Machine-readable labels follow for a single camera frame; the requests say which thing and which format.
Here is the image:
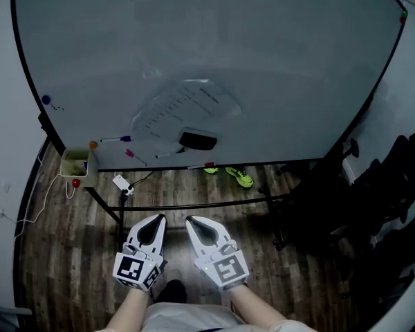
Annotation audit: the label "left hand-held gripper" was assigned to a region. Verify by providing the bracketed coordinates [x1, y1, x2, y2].
[112, 214, 169, 292]

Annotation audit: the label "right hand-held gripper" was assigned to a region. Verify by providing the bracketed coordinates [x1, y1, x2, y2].
[185, 214, 250, 292]

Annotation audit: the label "black whiteboard eraser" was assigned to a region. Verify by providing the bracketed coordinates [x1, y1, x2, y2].
[177, 127, 219, 151]

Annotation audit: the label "white printed paper sheet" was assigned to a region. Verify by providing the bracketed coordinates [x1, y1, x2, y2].
[131, 79, 243, 145]

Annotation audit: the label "large black-framed whiteboard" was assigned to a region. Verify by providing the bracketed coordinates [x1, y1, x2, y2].
[10, 0, 409, 172]

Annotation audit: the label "person's right forearm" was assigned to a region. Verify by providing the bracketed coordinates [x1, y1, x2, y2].
[224, 284, 288, 332]

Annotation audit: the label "person's left forearm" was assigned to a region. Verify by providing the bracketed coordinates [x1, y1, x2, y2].
[105, 287, 153, 332]

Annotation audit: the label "pink capped marker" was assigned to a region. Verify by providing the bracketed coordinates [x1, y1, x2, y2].
[124, 149, 148, 167]

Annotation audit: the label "white power strip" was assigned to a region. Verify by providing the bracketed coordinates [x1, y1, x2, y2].
[112, 174, 135, 196]

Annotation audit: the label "person's dark trousers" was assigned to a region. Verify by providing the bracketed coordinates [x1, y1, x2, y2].
[155, 279, 188, 304]

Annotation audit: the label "person's grey shirt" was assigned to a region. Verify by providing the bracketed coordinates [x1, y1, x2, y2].
[93, 302, 319, 332]

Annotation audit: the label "beige magnetic storage box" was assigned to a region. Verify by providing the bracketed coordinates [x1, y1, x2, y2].
[59, 147, 100, 189]

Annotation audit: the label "black office chair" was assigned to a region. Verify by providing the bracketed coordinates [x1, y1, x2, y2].
[349, 129, 415, 234]
[259, 171, 367, 252]

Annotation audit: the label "grey ledge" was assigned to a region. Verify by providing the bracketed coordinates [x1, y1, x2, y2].
[0, 302, 33, 332]

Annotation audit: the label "white desk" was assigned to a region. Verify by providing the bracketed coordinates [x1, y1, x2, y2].
[376, 268, 415, 332]

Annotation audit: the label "black power cable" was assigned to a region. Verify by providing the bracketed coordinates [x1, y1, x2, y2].
[130, 170, 156, 187]

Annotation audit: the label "white cable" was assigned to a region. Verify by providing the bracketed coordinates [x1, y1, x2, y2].
[13, 173, 76, 240]

